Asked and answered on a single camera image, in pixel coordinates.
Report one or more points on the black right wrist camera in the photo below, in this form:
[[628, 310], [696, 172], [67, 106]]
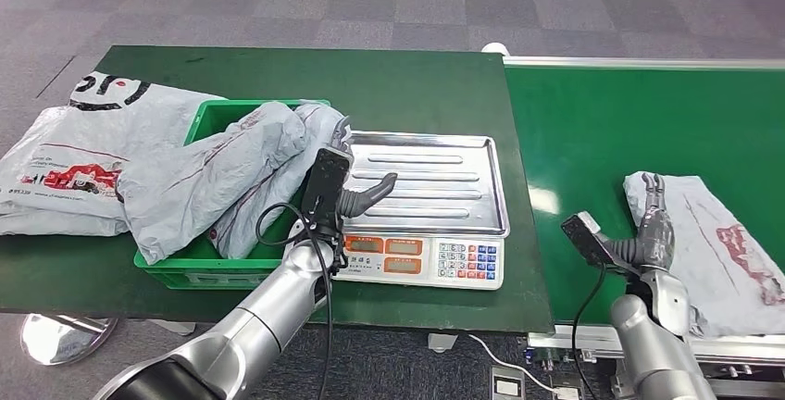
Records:
[[585, 238]]

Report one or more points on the chrome round table foot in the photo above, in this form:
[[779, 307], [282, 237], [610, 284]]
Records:
[[61, 339]]

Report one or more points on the green plastic crate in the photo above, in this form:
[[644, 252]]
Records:
[[202, 271]]

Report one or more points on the white bag with black print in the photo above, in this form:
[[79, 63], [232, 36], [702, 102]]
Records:
[[165, 100]]

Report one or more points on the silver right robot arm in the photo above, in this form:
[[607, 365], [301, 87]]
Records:
[[656, 348]]

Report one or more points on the green conveyor belt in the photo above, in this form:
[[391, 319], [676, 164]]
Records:
[[582, 139]]

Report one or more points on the grey parcel with red print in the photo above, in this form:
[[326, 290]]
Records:
[[202, 182], [723, 250], [264, 201]]

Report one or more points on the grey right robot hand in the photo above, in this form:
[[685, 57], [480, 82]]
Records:
[[656, 238]]

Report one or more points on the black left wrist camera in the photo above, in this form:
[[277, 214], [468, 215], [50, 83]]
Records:
[[325, 182]]

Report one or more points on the floor socket with white plug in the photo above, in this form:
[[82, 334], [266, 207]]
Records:
[[565, 392]]

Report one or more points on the white bag with red print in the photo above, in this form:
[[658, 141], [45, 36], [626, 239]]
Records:
[[73, 146]]

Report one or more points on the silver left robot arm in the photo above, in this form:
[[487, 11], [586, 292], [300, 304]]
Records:
[[264, 317]]

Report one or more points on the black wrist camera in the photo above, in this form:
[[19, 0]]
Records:
[[585, 238], [325, 182]]

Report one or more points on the white scale with steel tray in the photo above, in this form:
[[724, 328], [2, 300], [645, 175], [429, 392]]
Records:
[[441, 182]]

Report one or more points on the grey floor socket box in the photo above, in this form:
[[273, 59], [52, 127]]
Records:
[[506, 385]]

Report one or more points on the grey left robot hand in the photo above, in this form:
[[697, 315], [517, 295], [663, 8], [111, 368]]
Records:
[[362, 201]]

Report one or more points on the plain white bag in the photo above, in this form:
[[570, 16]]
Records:
[[49, 224]]

